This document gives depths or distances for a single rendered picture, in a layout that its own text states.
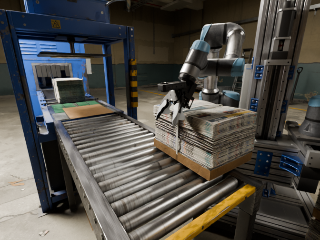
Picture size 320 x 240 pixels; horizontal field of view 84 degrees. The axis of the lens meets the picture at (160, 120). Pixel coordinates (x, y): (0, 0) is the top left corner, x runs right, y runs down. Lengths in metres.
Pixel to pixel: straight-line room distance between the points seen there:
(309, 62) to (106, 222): 7.56
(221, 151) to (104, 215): 0.44
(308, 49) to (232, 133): 7.15
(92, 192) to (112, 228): 0.18
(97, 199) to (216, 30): 1.02
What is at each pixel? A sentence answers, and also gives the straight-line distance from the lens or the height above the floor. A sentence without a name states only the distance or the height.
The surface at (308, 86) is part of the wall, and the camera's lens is 7.73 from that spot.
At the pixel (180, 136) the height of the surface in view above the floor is 0.93.
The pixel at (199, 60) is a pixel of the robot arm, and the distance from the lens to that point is 0.75.
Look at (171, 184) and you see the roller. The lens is 0.71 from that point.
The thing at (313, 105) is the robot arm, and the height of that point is 0.99.
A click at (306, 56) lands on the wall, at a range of 7.78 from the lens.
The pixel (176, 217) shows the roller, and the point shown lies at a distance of 0.59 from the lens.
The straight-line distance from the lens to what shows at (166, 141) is 0.86.
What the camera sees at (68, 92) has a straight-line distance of 2.36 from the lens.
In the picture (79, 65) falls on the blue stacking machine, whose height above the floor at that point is 1.22.
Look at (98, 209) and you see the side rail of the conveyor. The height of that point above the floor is 0.80.
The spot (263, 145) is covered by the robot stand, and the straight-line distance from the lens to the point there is 1.35.
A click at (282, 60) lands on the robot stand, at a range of 1.37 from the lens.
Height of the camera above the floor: 1.22
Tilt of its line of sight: 17 degrees down
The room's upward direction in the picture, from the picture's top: straight up
